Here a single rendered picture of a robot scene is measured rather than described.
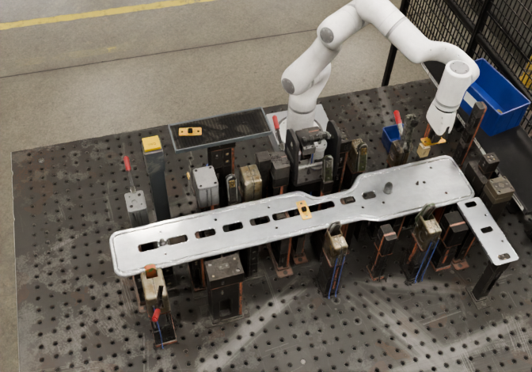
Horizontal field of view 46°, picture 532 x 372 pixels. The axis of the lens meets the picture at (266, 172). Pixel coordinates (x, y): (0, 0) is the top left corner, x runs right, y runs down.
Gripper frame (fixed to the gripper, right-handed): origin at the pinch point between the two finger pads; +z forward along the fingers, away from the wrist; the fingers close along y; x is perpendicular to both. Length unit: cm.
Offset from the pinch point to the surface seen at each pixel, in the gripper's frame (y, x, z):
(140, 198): -17, -104, 22
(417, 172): -5.3, 2.8, 27.5
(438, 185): 3.1, 7.8, 27.5
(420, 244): 22.9, -8.2, 33.2
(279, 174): -16, -51, 23
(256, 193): -12, -61, 27
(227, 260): 15, -80, 25
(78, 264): -19, -132, 58
